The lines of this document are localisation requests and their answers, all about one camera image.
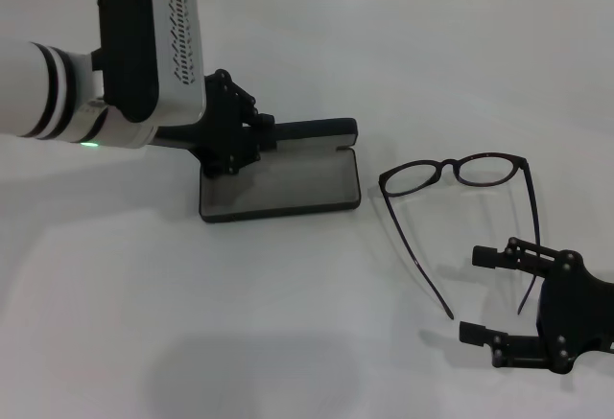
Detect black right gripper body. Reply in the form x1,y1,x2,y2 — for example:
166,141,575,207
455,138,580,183
537,251,614,375

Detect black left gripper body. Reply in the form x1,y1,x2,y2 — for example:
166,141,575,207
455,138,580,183
153,68,263,176

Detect black glasses case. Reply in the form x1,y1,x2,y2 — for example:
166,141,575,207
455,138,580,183
199,118,361,224

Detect black-framed glasses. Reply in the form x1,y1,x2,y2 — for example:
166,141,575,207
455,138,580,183
378,151,546,322

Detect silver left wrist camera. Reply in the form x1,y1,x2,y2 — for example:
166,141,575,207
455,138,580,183
97,0,208,126

